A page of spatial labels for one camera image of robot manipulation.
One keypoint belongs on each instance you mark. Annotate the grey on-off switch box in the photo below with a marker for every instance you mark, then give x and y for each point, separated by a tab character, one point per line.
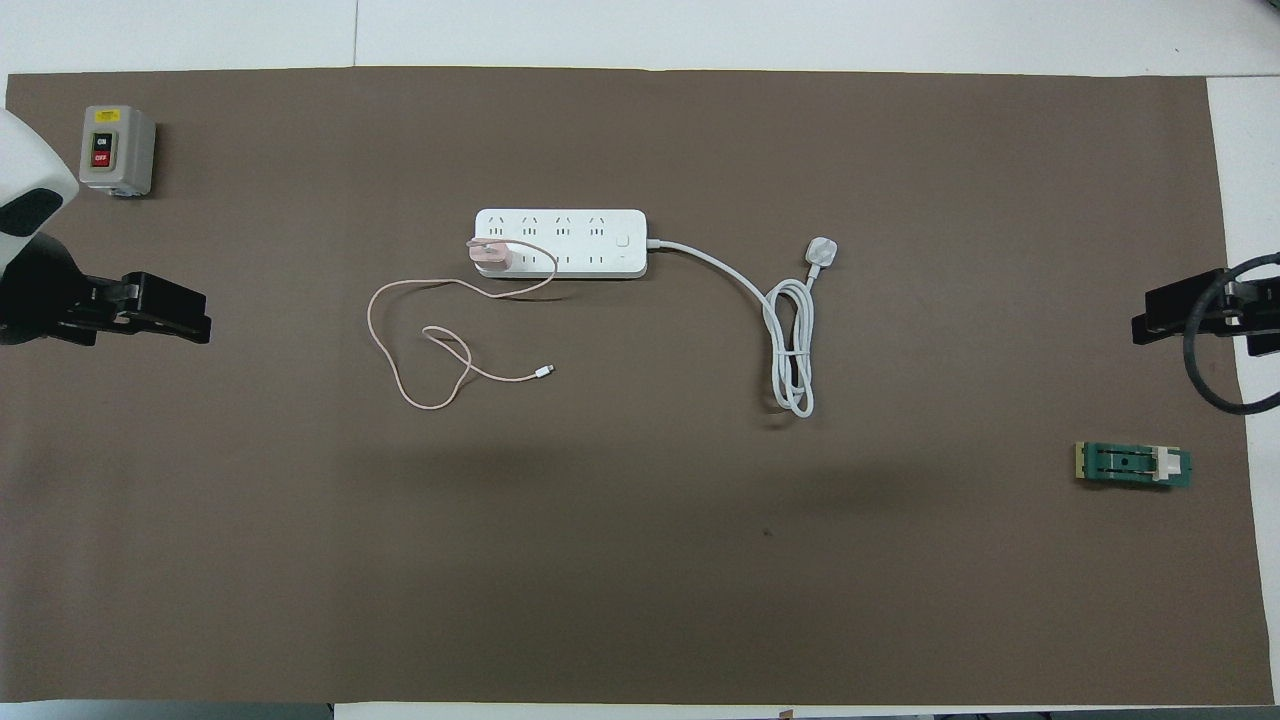
118	150

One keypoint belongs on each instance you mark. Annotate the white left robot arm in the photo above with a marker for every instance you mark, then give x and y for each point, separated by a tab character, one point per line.
25	165

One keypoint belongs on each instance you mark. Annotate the pink charger plug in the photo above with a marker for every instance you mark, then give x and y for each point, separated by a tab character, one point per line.
492	258

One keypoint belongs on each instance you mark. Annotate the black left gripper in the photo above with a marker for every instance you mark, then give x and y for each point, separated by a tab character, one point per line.
50	295

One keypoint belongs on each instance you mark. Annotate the white power strip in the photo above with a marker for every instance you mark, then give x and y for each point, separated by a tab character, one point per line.
590	243

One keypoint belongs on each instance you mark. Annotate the brown table mat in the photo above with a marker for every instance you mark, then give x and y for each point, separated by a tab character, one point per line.
640	580

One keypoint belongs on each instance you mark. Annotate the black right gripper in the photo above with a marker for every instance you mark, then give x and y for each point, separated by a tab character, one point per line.
1255	305

